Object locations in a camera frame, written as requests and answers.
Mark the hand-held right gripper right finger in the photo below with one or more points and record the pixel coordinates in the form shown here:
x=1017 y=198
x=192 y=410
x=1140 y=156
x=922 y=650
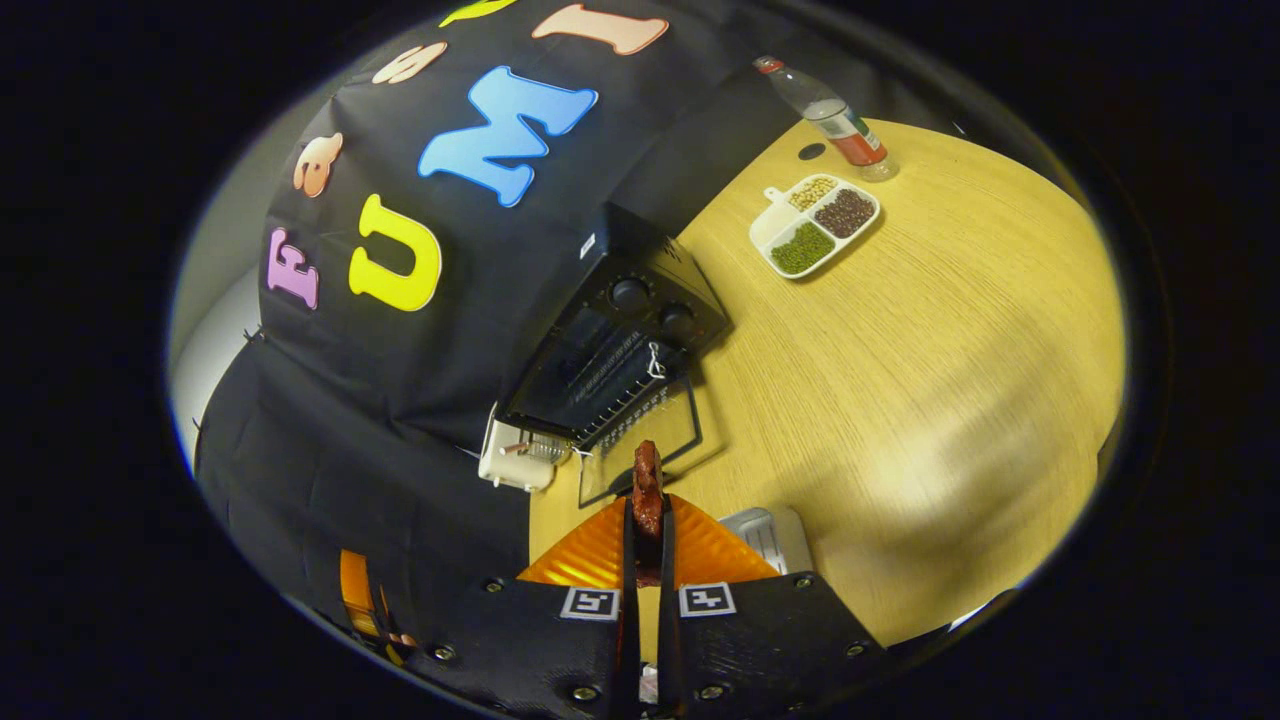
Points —
x=760 y=640

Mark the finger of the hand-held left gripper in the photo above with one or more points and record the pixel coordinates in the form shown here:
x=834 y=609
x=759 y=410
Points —
x=395 y=652
x=355 y=595

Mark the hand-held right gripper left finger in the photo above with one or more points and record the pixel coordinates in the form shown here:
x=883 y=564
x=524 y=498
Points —
x=545 y=640

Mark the red grilled meat piece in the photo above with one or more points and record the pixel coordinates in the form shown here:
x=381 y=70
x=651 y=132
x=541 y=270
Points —
x=648 y=490

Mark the black electric oven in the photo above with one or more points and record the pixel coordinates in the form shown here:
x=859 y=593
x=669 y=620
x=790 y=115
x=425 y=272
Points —
x=640 y=300

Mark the metal oven rack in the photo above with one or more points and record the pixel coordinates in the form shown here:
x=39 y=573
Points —
x=625 y=420

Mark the small white tray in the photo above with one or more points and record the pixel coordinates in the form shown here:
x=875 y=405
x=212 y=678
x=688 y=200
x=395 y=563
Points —
x=770 y=535

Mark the white toaster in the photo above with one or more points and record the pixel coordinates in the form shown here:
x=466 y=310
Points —
x=505 y=465

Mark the white divided bean dish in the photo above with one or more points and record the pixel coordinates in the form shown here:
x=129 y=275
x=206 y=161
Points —
x=815 y=225

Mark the clear plastic bottle red label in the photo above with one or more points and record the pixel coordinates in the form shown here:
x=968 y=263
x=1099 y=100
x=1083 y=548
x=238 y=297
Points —
x=840 y=120

